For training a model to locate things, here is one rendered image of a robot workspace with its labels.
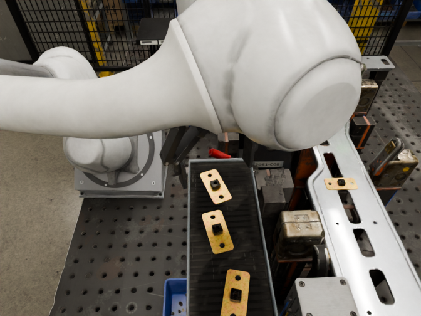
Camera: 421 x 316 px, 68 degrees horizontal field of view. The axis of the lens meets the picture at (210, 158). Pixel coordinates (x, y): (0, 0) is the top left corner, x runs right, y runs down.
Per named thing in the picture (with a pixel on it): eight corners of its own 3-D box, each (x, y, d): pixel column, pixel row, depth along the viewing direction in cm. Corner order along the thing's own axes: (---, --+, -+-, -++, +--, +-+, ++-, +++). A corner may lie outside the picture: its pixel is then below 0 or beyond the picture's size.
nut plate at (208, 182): (232, 199, 62) (232, 195, 61) (214, 205, 61) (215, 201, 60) (215, 169, 67) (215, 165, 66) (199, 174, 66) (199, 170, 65)
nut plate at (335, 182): (353, 178, 86) (354, 175, 85) (358, 189, 84) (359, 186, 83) (323, 179, 86) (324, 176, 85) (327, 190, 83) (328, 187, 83)
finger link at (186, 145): (220, 120, 48) (214, 117, 48) (179, 169, 53) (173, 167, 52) (210, 105, 51) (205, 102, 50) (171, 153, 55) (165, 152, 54)
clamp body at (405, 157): (379, 232, 108) (431, 167, 83) (344, 233, 108) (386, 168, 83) (369, 210, 115) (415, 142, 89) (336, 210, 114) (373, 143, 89)
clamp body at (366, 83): (353, 158, 132) (387, 89, 107) (325, 159, 132) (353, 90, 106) (346, 143, 138) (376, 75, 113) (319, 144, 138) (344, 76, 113)
